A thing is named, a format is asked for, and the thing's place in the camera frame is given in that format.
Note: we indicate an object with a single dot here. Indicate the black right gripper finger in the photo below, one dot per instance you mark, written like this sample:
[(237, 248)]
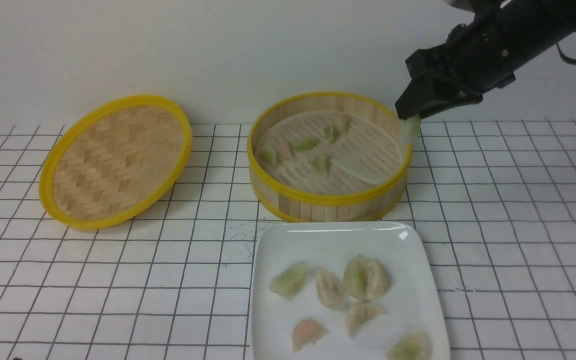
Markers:
[(429, 71), (433, 103)]

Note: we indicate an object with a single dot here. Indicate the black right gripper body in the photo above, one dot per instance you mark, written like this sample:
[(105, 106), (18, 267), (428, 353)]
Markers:
[(503, 36)]

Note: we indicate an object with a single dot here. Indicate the green dumpling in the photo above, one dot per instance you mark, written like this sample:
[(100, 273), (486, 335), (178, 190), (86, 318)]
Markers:
[(410, 129), (355, 276), (306, 143), (268, 156), (331, 133), (290, 281), (321, 164)]

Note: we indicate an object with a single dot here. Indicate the beige dumpling on plate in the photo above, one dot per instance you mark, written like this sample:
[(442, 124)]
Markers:
[(329, 289), (378, 280)]

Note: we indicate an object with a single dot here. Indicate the white square plate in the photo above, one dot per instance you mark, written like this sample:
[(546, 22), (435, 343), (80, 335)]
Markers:
[(412, 301)]

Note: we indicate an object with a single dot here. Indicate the beige dumpling lower plate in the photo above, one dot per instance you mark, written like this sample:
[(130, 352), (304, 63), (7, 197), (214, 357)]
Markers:
[(361, 313)]

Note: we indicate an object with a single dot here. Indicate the green dumpling plate corner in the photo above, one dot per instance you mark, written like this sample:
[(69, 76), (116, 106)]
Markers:
[(413, 346)]

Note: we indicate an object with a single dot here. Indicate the pink dumpling on plate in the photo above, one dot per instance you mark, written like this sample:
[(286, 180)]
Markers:
[(307, 332)]

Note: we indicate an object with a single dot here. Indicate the green dumpling in steamer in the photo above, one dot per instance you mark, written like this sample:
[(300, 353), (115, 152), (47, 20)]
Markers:
[(331, 133), (321, 164), (306, 143), (268, 156)]

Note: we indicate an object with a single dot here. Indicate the white mesh steamer liner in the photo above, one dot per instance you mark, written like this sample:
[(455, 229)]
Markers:
[(361, 159)]

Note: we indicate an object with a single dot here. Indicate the bamboo steamer basket yellow rim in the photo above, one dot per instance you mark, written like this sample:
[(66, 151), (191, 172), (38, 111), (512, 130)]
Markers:
[(296, 206)]

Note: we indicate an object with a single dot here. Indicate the pink dumpling in steamer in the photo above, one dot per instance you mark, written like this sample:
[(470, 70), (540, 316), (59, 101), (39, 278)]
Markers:
[(284, 150)]

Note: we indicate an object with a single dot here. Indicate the bamboo steamer lid yellow rim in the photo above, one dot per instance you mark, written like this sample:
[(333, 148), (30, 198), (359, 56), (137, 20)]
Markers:
[(115, 162)]

